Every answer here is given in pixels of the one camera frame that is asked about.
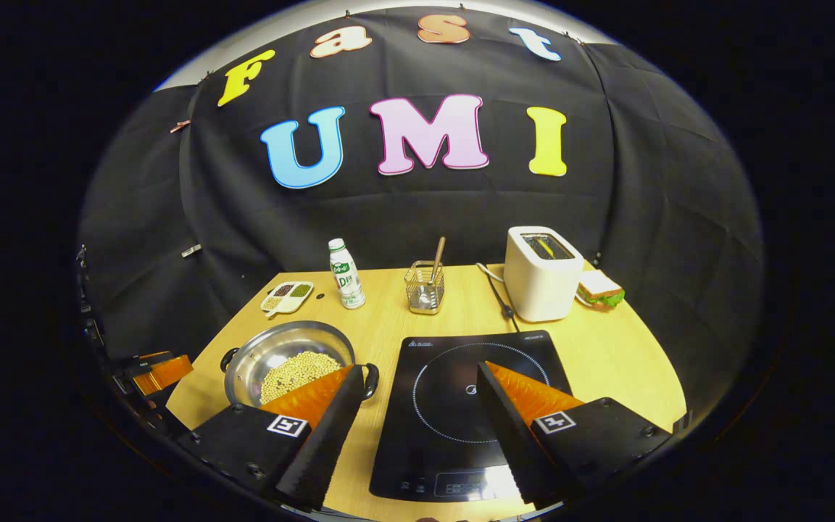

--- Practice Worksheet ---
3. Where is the white toaster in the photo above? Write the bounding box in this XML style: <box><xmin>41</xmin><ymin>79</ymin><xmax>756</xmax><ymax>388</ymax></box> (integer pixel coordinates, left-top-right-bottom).
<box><xmin>504</xmin><ymin>226</ymin><xmax>585</xmax><ymax>323</ymax></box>

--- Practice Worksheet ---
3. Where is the white drink bottle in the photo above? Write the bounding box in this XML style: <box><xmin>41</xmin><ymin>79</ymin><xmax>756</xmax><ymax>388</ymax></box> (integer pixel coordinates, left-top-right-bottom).
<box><xmin>328</xmin><ymin>239</ymin><xmax>366</xmax><ymax>310</ymax></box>

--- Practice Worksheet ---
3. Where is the white divided sauce dish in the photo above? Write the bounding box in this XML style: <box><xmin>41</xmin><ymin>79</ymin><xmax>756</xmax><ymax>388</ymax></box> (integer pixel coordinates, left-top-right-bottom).
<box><xmin>260</xmin><ymin>281</ymin><xmax>315</xmax><ymax>315</ymax></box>

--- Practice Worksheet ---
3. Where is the pile of yellow soybeans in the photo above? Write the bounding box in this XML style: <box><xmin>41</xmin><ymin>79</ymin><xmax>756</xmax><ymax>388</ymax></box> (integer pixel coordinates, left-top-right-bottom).
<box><xmin>260</xmin><ymin>351</ymin><xmax>342</xmax><ymax>405</ymax></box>

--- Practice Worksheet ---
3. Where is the stainless steel pot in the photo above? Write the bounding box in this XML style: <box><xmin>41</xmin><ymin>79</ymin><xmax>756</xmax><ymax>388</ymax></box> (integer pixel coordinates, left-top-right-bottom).
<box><xmin>220</xmin><ymin>320</ymin><xmax>380</xmax><ymax>408</ymax></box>

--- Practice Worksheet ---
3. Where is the wire mesh utensil holder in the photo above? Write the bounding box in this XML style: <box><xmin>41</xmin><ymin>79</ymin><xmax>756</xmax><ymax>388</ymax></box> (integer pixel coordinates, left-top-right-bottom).
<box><xmin>404</xmin><ymin>261</ymin><xmax>446</xmax><ymax>315</ymax></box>

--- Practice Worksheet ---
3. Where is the toaster power cable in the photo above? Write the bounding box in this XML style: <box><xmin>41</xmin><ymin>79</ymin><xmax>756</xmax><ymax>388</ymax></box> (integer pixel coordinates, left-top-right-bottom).
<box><xmin>476</xmin><ymin>262</ymin><xmax>521</xmax><ymax>333</ymax></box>

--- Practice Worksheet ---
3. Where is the sandwich with lettuce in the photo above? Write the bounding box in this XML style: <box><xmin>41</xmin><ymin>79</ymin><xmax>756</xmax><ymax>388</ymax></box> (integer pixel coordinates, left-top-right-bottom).
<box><xmin>577</xmin><ymin>270</ymin><xmax>626</xmax><ymax>311</ymax></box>

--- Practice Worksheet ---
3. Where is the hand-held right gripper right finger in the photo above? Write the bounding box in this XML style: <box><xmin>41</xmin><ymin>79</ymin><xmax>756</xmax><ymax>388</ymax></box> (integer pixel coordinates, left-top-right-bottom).
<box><xmin>475</xmin><ymin>361</ymin><xmax>673</xmax><ymax>510</ymax></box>

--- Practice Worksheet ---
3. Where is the wooden handled spoon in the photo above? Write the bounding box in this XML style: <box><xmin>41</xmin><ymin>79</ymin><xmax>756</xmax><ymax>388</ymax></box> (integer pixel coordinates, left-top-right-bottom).
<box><xmin>417</xmin><ymin>236</ymin><xmax>446</xmax><ymax>309</ymax></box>

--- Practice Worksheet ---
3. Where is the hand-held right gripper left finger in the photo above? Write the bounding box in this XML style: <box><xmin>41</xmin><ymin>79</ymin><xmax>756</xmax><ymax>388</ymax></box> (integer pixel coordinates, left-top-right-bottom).
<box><xmin>175</xmin><ymin>364</ymin><xmax>365</xmax><ymax>512</ymax></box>

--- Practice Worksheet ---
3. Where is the black induction cooktop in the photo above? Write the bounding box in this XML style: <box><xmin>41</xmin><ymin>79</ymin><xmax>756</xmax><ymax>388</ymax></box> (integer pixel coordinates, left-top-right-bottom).
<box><xmin>370</xmin><ymin>330</ymin><xmax>573</xmax><ymax>503</ymax></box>

